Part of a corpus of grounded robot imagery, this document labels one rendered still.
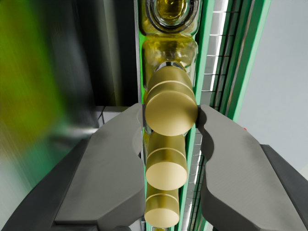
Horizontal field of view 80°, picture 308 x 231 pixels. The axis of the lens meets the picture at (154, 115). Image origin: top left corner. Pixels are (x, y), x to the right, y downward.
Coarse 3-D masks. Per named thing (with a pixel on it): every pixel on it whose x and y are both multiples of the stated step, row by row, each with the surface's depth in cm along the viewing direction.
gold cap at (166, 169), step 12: (156, 132) 17; (156, 144) 16; (168, 144) 15; (180, 144) 16; (156, 156) 14; (168, 156) 14; (180, 156) 14; (156, 168) 14; (168, 168) 14; (180, 168) 14; (156, 180) 15; (168, 180) 15; (180, 180) 15
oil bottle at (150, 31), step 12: (144, 0) 15; (168, 0) 17; (180, 0) 16; (144, 12) 15; (168, 12) 17; (144, 24) 16; (192, 24) 15; (144, 36) 18; (156, 36) 16; (168, 36) 16; (180, 36) 16; (192, 36) 17
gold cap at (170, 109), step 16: (160, 80) 12; (176, 80) 12; (160, 96) 11; (176, 96) 11; (192, 96) 11; (144, 112) 12; (160, 112) 11; (176, 112) 11; (192, 112) 11; (160, 128) 12; (176, 128) 12
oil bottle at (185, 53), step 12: (144, 48) 18; (156, 48) 17; (168, 48) 17; (180, 48) 17; (192, 48) 17; (144, 60) 17; (156, 60) 17; (168, 60) 16; (180, 60) 17; (192, 60) 17; (144, 72) 18; (192, 72) 18; (144, 84) 19; (192, 84) 18
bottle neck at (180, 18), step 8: (152, 0) 10; (184, 0) 12; (192, 0) 10; (152, 8) 10; (184, 8) 12; (192, 8) 10; (152, 16) 10; (160, 16) 13; (176, 16) 14; (184, 16) 11; (192, 16) 10; (152, 24) 11; (160, 24) 11; (168, 24) 11; (176, 24) 11; (184, 24) 11; (168, 32) 11; (176, 32) 11
